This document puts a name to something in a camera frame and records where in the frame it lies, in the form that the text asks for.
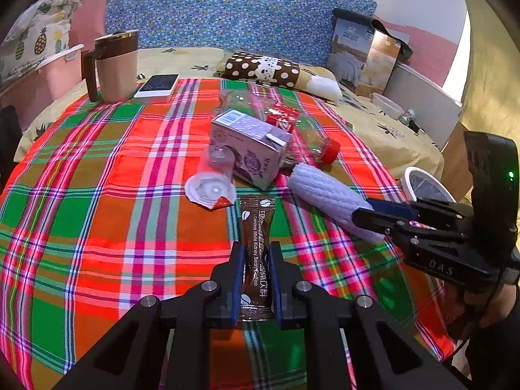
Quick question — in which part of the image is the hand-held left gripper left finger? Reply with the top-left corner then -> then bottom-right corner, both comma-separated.
53,241 -> 246,390

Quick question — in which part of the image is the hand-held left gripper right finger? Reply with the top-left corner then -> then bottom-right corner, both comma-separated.
266,241 -> 468,390

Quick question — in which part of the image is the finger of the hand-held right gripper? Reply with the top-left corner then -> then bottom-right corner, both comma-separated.
367,198 -> 475,229
351,207 -> 469,246

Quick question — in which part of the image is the white rimmed trash bin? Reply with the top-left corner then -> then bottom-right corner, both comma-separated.
400,166 -> 458,204

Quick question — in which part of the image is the brown coffee packet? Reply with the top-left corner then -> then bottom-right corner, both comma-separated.
238,195 -> 277,321

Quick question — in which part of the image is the white foam net sleeve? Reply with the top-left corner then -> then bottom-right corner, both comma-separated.
286,162 -> 386,244

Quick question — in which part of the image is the red capped plastic bottle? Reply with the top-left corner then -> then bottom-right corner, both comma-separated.
218,88 -> 341,164

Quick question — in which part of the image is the person's right hand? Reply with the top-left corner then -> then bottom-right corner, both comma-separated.
463,282 -> 520,330

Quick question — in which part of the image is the wooden board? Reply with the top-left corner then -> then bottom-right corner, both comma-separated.
441,122 -> 476,200

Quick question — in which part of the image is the clear cup with foil lid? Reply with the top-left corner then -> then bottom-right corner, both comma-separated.
185,145 -> 237,211

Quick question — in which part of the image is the white plastic bowl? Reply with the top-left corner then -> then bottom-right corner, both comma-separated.
371,93 -> 405,120

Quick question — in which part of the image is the white board panel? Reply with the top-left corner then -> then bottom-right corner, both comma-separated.
384,62 -> 464,151

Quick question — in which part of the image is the yellow curtain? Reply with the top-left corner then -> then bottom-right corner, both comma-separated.
459,0 -> 520,163

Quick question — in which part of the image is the purple drink carton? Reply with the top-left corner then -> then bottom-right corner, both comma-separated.
209,109 -> 293,191

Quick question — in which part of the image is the quilt packaging box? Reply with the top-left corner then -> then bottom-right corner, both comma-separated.
327,8 -> 414,99

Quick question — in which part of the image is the colourful plaid cloth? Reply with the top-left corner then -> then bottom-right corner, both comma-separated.
0,78 -> 456,390

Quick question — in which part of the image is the brown polka dot pillow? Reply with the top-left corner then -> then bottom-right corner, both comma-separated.
214,51 -> 344,102

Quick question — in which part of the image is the white smartphone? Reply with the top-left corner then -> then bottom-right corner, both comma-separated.
133,74 -> 180,103

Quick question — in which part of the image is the yellow printed bedsheet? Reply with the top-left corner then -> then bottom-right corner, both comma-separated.
14,46 -> 445,179

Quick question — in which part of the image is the beige brown mug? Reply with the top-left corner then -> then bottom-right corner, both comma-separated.
81,30 -> 140,103

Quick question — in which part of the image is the blue floral headboard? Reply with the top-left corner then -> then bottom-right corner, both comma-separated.
105,0 -> 378,68

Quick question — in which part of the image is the pink storage box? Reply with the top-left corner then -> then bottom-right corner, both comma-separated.
0,44 -> 85,131

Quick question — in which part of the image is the pineapple print bag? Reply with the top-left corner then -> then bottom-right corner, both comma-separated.
0,0 -> 84,86

